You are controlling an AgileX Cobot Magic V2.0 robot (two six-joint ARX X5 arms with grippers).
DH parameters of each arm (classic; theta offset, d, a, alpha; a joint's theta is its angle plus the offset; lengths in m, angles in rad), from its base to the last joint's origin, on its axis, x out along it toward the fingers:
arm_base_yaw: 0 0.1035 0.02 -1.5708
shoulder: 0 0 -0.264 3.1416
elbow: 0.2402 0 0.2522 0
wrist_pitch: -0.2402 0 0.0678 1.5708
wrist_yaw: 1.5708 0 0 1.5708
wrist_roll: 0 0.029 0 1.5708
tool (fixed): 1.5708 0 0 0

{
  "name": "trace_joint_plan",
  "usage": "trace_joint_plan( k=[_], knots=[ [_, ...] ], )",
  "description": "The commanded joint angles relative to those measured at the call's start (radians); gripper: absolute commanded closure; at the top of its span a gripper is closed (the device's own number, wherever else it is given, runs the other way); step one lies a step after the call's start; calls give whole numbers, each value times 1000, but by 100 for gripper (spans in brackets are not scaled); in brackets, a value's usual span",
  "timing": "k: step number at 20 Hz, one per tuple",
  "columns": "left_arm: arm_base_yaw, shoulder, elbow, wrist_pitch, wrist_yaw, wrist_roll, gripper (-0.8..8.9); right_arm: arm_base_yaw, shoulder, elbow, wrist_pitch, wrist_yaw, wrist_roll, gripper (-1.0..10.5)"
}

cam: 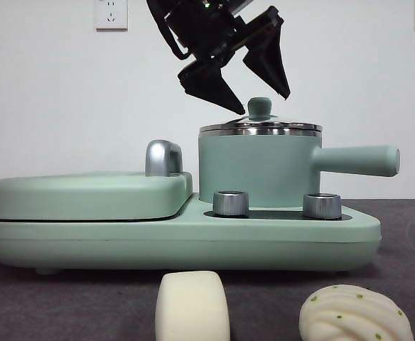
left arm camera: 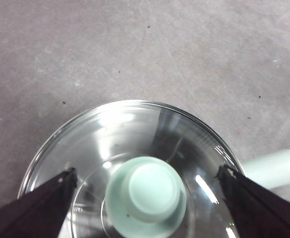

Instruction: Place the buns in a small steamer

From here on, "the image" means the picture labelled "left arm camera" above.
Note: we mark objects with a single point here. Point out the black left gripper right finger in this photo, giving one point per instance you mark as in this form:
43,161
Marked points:
264,210

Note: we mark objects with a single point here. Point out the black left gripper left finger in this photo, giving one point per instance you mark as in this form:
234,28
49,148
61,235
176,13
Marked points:
28,213

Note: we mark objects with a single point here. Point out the glass pot lid green knob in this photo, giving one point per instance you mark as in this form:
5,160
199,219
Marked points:
150,193

